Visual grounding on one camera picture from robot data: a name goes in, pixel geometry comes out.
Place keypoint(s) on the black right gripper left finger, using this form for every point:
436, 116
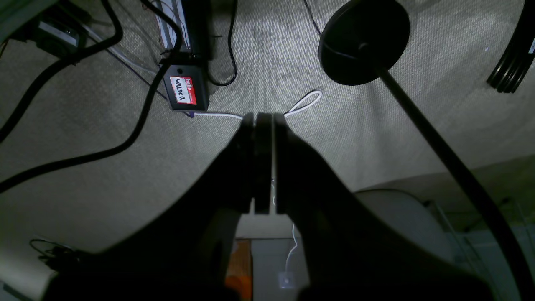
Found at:
183, 254

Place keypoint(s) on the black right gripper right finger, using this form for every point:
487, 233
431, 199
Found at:
352, 255

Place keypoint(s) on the black box with name sticker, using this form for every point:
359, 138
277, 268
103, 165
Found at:
187, 88

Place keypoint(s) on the black round stand base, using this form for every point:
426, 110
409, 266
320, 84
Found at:
360, 35

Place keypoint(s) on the black stand pole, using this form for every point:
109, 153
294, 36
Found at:
475, 192

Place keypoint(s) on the black power adapter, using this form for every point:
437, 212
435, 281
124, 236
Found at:
54, 36

